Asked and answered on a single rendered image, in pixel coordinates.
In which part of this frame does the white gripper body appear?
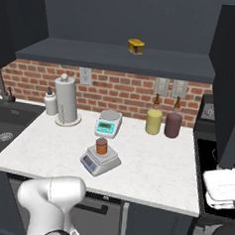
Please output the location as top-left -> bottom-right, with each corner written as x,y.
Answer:
200,164 -> 235,203

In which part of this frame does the dark base cabinet door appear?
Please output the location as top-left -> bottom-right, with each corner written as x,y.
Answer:
117,200 -> 196,235

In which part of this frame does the grey digital scale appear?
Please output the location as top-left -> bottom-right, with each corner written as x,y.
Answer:
77,143 -> 124,179

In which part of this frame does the orange jam jar dark lid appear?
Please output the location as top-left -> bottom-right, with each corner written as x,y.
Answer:
94,137 -> 109,156

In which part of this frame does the teal and white digital scale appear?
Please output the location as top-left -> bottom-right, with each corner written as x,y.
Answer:
93,108 -> 124,141

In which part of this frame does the dark sink base cabinet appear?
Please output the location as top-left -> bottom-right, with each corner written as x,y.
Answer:
0,167 -> 33,235

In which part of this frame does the black stove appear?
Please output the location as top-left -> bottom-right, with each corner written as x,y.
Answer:
186,92 -> 235,221

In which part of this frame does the dark red bottle brown neck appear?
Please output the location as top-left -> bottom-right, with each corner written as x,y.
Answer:
163,95 -> 185,140

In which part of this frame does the yellow bottle brown neck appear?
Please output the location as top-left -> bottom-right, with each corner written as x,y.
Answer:
144,92 -> 165,137

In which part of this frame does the grey dishwasher front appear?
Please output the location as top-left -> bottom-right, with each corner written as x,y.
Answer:
4,176 -> 125,235

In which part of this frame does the yellow box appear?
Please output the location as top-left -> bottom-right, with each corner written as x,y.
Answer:
127,38 -> 146,56

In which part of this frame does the white paper towel roll holder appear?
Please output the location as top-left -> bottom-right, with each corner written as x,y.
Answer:
51,72 -> 85,129

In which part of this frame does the white soap dispenser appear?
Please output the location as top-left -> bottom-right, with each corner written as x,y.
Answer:
42,85 -> 60,117

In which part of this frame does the black sink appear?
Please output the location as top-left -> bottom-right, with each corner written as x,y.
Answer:
0,97 -> 47,157

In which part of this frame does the dark grey tap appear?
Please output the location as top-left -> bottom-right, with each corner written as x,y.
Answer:
0,68 -> 19,104

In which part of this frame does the grey wall switch plate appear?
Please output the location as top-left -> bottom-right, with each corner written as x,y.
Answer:
153,76 -> 171,98
170,78 -> 189,99

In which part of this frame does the grey cabinet door handle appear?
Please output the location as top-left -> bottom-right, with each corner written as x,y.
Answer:
119,201 -> 131,235

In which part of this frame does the black dishwasher handle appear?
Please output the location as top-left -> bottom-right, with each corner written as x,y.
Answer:
73,199 -> 109,216

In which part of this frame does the dark wall cabinet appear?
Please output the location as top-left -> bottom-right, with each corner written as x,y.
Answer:
0,0 -> 235,86

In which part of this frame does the grey wall outlet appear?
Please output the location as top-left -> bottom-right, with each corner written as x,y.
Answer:
77,66 -> 93,87

